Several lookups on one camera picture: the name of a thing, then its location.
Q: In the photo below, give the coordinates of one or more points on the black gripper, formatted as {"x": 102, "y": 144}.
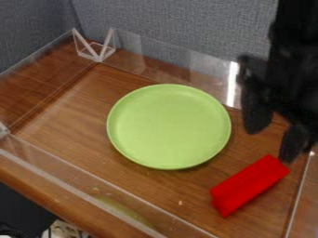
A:
{"x": 281, "y": 84}

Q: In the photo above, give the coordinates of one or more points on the red block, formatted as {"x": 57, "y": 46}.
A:
{"x": 250, "y": 182}

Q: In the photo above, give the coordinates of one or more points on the green round plate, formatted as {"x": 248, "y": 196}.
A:
{"x": 169, "y": 126}

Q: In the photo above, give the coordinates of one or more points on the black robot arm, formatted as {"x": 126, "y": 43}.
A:
{"x": 296, "y": 15}

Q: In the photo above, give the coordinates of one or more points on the white power strip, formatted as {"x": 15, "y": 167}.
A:
{"x": 61, "y": 229}

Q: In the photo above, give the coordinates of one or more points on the clear acrylic enclosure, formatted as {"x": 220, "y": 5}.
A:
{"x": 61, "y": 162}

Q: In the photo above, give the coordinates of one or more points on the clear acrylic corner bracket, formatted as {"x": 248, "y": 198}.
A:
{"x": 93, "y": 50}

